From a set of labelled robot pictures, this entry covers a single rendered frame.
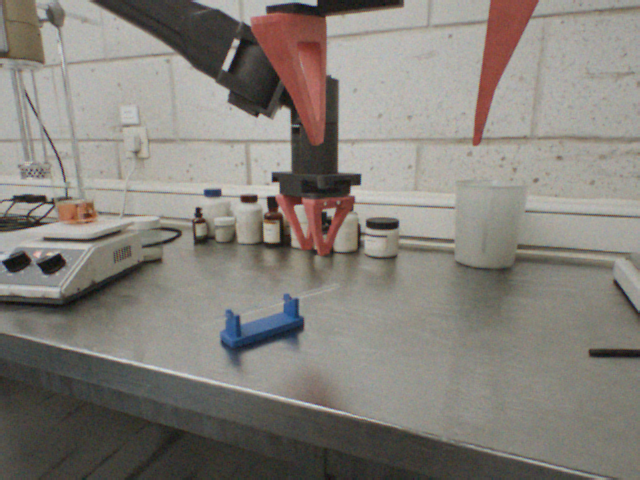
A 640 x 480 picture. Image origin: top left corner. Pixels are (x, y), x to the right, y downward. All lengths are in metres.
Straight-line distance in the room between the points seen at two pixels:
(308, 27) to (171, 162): 1.03
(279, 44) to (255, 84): 0.24
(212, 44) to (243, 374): 0.34
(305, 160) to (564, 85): 0.62
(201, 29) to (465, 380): 0.43
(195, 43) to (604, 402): 0.51
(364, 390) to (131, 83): 1.15
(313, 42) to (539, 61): 0.74
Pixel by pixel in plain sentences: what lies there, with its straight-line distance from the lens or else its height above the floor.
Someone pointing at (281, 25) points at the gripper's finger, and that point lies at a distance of 0.25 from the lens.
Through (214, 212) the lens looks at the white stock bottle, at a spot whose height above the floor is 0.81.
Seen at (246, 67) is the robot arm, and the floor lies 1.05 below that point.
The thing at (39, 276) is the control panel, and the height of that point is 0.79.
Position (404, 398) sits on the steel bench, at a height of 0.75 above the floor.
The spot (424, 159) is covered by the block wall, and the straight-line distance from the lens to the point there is 0.98.
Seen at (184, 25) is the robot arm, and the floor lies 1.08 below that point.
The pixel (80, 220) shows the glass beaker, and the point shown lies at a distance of 0.78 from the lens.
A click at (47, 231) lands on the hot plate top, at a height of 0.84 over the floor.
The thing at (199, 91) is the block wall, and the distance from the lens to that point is 1.22.
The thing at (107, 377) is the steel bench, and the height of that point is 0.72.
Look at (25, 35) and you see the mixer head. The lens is 1.15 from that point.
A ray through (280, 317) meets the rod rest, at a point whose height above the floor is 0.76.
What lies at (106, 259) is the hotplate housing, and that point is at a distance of 0.74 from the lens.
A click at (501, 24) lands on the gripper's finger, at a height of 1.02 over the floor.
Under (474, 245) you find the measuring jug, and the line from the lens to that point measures 0.79.
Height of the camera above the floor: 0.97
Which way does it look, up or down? 14 degrees down
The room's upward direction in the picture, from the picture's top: straight up
